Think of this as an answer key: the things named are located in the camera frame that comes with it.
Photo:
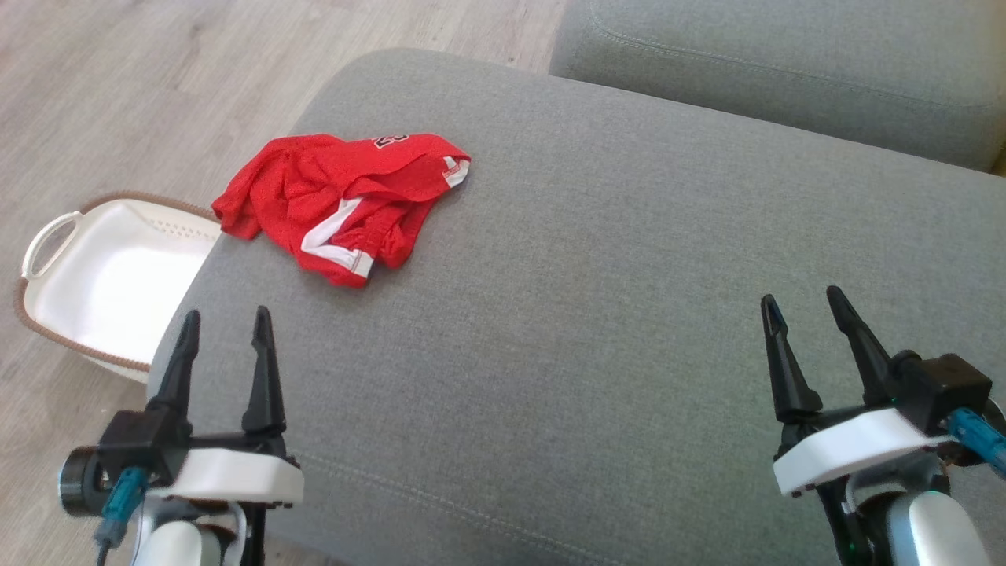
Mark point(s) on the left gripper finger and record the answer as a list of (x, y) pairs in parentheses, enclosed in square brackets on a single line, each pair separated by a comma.
[(179, 377), (265, 393)]

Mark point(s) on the grey sofa seat cushion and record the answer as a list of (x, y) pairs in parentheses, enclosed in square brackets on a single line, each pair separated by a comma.
[(589, 314)]

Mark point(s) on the grey sofa back cushion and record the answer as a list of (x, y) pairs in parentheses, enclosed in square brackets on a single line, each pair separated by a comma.
[(786, 55)]

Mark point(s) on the red mesh shorts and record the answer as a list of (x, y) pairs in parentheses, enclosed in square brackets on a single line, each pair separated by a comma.
[(314, 181)]

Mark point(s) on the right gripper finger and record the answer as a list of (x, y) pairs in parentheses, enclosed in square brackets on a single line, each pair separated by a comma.
[(790, 385), (871, 369)]

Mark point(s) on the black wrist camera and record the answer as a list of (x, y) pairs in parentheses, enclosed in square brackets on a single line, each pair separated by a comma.
[(943, 389), (134, 448)]

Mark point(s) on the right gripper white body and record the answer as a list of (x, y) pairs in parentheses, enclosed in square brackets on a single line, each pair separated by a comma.
[(849, 444)]

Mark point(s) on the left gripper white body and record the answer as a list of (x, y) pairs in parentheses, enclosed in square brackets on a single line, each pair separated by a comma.
[(228, 475)]

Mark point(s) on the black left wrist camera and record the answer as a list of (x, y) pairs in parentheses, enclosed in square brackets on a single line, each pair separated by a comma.
[(134, 448)]

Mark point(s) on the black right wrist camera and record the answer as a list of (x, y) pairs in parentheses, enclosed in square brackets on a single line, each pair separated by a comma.
[(943, 389)]

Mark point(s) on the white laundry basket brown rim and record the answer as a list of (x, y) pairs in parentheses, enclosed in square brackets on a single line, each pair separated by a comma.
[(110, 283)]

